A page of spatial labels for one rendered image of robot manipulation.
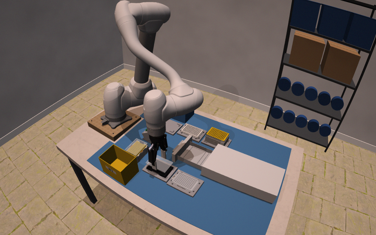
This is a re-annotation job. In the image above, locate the black assay plate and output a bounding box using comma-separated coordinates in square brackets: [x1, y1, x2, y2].
[146, 166, 173, 178]

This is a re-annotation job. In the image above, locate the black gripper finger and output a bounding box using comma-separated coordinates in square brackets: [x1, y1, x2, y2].
[148, 143, 160, 170]
[160, 134, 168, 159]

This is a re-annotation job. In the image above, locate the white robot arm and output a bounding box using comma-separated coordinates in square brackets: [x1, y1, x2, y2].
[101, 0, 204, 137]

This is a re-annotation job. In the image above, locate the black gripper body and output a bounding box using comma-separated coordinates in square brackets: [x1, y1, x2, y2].
[149, 134, 165, 148]

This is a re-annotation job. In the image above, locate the blue bench mat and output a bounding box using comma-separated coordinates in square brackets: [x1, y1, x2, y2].
[87, 113, 291, 235]

